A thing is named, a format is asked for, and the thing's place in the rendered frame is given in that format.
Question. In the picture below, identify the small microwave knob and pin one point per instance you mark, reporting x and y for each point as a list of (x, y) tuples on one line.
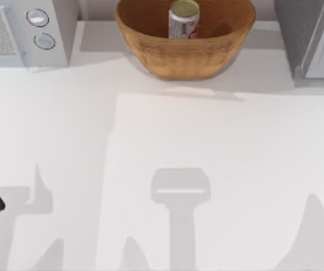
[(44, 41)]

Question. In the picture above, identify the woven wooden basket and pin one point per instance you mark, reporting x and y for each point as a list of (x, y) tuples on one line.
[(184, 56)]

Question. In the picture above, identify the large microwave knob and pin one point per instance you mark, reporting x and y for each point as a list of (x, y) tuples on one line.
[(37, 17)]

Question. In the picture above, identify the pale microwave oven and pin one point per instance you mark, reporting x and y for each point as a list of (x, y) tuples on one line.
[(56, 31)]

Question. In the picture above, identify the red and white can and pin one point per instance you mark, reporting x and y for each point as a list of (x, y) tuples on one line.
[(183, 24)]

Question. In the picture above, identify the grey cabinet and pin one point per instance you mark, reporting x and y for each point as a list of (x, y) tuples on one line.
[(297, 34)]

